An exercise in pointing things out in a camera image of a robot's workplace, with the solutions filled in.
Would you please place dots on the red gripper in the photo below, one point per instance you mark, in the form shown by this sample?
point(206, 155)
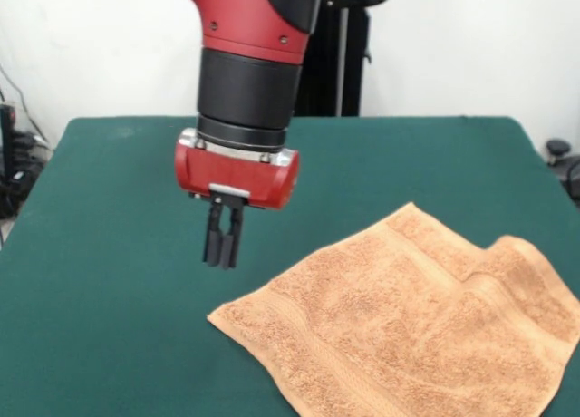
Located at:
point(235, 177)

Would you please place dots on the orange terry towel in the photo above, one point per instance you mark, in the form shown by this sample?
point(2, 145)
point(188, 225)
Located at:
point(408, 322)

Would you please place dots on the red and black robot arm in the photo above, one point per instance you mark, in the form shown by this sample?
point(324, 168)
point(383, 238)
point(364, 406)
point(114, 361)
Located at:
point(254, 50)

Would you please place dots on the dark green table cloth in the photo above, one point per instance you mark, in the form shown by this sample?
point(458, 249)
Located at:
point(113, 254)

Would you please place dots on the black electronics box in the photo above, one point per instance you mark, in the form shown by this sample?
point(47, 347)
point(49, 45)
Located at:
point(6, 136)

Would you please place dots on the black office chair base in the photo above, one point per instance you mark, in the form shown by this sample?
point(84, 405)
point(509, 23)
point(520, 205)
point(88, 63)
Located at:
point(564, 161)

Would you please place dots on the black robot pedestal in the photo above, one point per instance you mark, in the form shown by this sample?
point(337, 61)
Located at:
point(340, 63)

